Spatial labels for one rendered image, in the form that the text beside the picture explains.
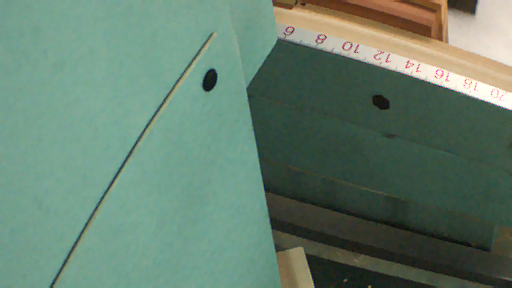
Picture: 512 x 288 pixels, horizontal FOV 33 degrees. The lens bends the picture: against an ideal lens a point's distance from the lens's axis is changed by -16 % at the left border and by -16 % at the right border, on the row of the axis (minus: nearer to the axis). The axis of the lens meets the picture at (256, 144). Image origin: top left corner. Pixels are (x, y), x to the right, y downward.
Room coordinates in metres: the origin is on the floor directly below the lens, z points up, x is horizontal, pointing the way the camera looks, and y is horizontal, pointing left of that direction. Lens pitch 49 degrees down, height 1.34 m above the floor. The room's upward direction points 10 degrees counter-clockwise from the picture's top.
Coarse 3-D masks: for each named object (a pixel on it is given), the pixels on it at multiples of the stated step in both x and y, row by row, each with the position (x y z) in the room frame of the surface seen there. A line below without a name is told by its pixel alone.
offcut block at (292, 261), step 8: (296, 248) 0.35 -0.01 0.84; (280, 256) 0.35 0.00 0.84; (288, 256) 0.35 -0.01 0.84; (296, 256) 0.35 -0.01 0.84; (304, 256) 0.35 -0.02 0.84; (280, 264) 0.34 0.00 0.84; (288, 264) 0.34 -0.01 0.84; (296, 264) 0.34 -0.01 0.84; (304, 264) 0.34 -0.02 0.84; (280, 272) 0.34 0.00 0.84; (288, 272) 0.34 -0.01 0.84; (296, 272) 0.33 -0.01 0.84; (304, 272) 0.33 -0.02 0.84; (288, 280) 0.33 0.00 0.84; (296, 280) 0.33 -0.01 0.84; (304, 280) 0.33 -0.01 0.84
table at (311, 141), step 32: (448, 0) 0.50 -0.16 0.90; (480, 0) 0.50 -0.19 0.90; (448, 32) 0.46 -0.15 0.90; (480, 32) 0.46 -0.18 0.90; (256, 96) 0.43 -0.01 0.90; (256, 128) 0.43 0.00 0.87; (288, 128) 0.42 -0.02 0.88; (320, 128) 0.41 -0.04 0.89; (352, 128) 0.39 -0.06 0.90; (288, 160) 0.42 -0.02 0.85; (320, 160) 0.41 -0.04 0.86; (352, 160) 0.39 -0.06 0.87; (384, 160) 0.38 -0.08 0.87; (416, 160) 0.37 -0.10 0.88; (448, 160) 0.36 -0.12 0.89; (416, 192) 0.37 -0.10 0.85; (448, 192) 0.35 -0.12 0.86; (480, 192) 0.34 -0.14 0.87
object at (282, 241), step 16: (288, 240) 0.39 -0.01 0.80; (304, 240) 0.39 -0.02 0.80; (496, 240) 0.34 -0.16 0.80; (320, 256) 0.37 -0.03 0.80; (336, 256) 0.37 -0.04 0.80; (352, 256) 0.37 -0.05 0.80; (368, 256) 0.36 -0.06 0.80; (320, 272) 0.36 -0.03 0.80; (336, 272) 0.35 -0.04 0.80; (352, 272) 0.35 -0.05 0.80; (368, 272) 0.35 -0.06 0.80; (384, 272) 0.34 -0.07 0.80; (400, 272) 0.34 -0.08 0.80; (416, 272) 0.34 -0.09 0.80; (432, 272) 0.33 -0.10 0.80
